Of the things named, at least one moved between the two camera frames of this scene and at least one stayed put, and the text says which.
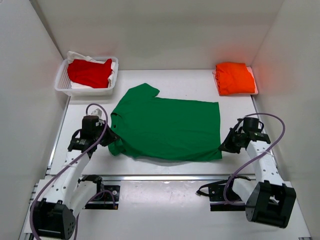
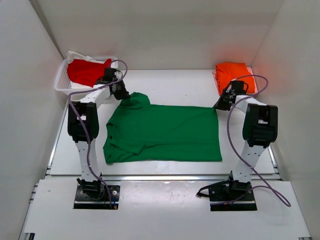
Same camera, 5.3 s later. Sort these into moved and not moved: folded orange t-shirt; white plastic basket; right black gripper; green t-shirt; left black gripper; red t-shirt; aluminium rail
Moved: green t-shirt; right black gripper; left black gripper
Not moved: white plastic basket; folded orange t-shirt; red t-shirt; aluminium rail
